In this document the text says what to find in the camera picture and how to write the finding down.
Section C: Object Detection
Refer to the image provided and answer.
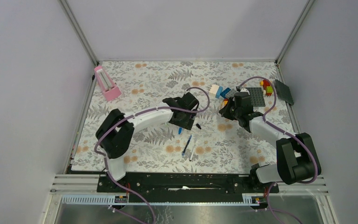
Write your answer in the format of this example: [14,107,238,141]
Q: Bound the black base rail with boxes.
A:
[96,172,269,200]

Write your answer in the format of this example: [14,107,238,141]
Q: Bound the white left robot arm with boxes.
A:
[95,92,200,192]

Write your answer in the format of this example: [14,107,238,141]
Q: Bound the grey lego baseplate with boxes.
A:
[246,87,265,107]

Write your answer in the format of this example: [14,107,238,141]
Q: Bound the pink metronome box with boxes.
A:
[94,65,122,102]

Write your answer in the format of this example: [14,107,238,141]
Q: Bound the grey toy brick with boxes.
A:
[226,89,238,98]

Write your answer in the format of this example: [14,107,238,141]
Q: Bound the red yellow green brick stack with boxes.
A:
[259,79,274,96]

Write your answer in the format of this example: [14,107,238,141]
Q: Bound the white pen black tip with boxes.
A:
[189,145,196,161]

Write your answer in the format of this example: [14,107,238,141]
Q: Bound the floral table mat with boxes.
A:
[71,61,278,174]

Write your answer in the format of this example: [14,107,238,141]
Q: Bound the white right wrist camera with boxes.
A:
[236,86,250,95]

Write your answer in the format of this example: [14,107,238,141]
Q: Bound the blue toy brick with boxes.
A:
[220,88,231,99]

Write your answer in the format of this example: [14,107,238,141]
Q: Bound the blue gel pen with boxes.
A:
[181,135,192,156]

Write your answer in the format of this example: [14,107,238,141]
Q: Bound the white cable duct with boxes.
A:
[61,194,260,206]

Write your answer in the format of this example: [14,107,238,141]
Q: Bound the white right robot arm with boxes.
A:
[219,92,322,192]

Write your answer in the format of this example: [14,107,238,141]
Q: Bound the dark grey lego plate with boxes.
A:
[274,79,294,105]

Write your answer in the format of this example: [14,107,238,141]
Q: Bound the white and blue brick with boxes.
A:
[209,84,223,98]

